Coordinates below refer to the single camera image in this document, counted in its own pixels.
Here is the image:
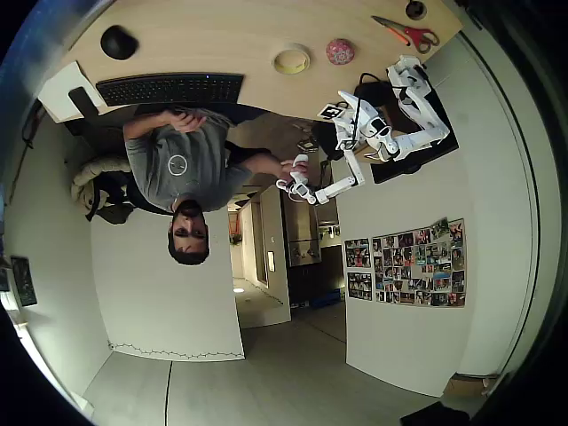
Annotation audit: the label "white leader arm handle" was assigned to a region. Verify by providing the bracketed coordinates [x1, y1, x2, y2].
[275, 154, 319, 205]

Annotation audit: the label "beige masking tape roll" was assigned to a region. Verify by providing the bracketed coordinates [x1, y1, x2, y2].
[272, 43, 311, 75]

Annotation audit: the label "man's left forearm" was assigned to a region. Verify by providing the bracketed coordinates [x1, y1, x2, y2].
[122, 109, 177, 142]

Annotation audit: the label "man's right forearm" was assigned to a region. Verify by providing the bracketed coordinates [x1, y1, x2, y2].
[242, 153, 285, 177]

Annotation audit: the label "man's right hand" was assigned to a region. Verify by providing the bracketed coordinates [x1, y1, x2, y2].
[279, 157, 312, 179]

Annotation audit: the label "man's left hand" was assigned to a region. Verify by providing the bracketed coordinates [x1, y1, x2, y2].
[170, 109, 208, 134]

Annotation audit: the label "black flat panel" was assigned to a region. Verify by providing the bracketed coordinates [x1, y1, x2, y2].
[354, 82, 461, 185]

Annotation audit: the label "black-white fiducial marker card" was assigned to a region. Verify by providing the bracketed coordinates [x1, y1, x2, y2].
[316, 102, 347, 122]

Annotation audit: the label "small photo collage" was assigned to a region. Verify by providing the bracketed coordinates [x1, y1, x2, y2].
[347, 271, 374, 302]
[344, 238, 372, 269]

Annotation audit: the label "large photo collage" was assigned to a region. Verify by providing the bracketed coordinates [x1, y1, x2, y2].
[371, 217, 467, 308]

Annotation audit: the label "stainless steel refrigerator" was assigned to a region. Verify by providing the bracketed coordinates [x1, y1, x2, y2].
[283, 194, 323, 267]

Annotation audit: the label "man in grey shirt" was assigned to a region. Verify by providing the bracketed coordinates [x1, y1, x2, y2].
[122, 106, 285, 266]

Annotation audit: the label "black computer keyboard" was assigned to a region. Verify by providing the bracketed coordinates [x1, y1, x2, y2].
[95, 73, 245, 107]

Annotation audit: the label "black office chair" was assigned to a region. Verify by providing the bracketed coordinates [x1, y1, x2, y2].
[66, 106, 177, 218]

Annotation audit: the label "brown cardboard box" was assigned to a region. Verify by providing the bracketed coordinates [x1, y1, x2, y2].
[443, 372, 502, 398]

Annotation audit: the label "black computer mouse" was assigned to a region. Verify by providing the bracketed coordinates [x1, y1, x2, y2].
[99, 25, 140, 60]

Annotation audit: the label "beige padded jacket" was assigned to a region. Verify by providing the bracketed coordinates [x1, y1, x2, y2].
[70, 158, 134, 218]

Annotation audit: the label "black smartphone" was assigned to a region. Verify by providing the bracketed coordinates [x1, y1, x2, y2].
[68, 87, 97, 117]

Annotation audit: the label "white paper pad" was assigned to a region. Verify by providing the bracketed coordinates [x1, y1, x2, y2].
[37, 60, 106, 123]

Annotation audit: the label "dark framed poster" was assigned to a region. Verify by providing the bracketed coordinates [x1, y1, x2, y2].
[11, 256, 38, 307]

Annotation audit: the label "red-handled scissors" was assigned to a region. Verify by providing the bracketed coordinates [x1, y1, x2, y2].
[371, 15, 440, 55]

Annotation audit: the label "string light wire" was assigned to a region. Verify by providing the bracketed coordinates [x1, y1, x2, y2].
[107, 340, 245, 359]

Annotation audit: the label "black wall cable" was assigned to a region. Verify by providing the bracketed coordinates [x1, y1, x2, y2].
[20, 106, 48, 151]

